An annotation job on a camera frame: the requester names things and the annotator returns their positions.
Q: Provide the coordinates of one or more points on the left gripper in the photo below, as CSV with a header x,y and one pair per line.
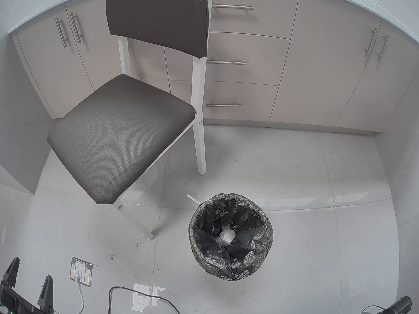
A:
x,y
13,301

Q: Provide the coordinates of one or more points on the black plastic bag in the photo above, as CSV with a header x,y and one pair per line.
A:
x,y
203,247

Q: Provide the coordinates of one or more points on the beige cabinet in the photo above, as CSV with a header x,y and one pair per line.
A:
x,y
314,60

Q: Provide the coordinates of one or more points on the grey white-legged chair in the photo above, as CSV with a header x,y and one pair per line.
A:
x,y
124,123

